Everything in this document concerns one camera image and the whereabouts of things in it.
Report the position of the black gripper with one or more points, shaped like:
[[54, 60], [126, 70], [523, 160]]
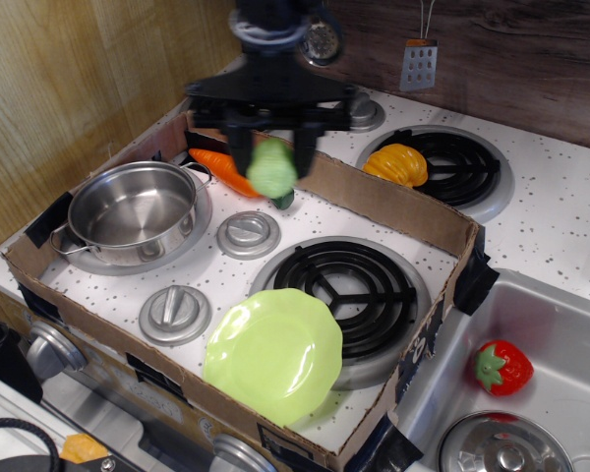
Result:
[[270, 89]]

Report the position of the light green toy broccoli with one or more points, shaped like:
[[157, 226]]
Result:
[[272, 172]]

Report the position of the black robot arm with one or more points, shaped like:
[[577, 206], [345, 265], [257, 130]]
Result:
[[274, 23]]

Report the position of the small steel pan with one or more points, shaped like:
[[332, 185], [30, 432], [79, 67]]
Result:
[[135, 213]]

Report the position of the orange toy carrot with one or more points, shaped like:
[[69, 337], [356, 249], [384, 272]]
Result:
[[223, 167]]

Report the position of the back left black burner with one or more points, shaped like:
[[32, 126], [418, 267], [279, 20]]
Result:
[[280, 135]]

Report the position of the black burner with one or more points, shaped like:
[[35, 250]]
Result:
[[376, 297], [465, 171], [280, 135]]

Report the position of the back silver knob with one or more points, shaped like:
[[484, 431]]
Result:
[[366, 114]]

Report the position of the silver knob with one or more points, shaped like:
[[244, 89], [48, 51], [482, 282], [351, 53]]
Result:
[[175, 315], [366, 114], [248, 235]]

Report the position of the upper middle silver knob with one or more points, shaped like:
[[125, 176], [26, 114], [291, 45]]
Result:
[[248, 235]]

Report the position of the hanging metal skimmer ladle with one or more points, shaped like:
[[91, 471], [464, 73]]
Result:
[[322, 43]]

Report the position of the yellow toy squash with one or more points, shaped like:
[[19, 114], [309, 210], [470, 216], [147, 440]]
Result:
[[398, 164]]

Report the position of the hanging metal spatula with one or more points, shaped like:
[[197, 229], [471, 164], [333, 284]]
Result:
[[419, 64]]

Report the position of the back right black burner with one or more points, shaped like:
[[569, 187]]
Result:
[[465, 171]]

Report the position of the front right black burner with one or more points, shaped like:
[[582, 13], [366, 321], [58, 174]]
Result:
[[376, 297]]

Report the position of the lower middle silver knob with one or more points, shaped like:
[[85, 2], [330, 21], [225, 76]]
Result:
[[175, 315]]

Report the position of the light green plastic plate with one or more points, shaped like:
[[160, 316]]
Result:
[[279, 353]]

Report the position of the brown cardboard fence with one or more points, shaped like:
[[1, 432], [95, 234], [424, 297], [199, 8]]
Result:
[[100, 312]]

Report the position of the front left oven knob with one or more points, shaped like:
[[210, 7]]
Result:
[[52, 353]]

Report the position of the oven knob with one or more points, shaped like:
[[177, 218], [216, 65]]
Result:
[[233, 455], [52, 353]]

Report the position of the front centre oven knob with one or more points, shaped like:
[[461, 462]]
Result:
[[233, 455]]

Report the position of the red toy strawberry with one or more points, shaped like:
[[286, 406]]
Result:
[[501, 368]]

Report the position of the steel sink basin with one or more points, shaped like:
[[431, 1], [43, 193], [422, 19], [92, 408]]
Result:
[[550, 326]]

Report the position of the orange object bottom left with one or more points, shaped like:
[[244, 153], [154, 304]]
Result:
[[81, 448]]

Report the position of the steel pot lid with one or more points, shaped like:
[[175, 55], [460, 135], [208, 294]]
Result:
[[499, 441]]

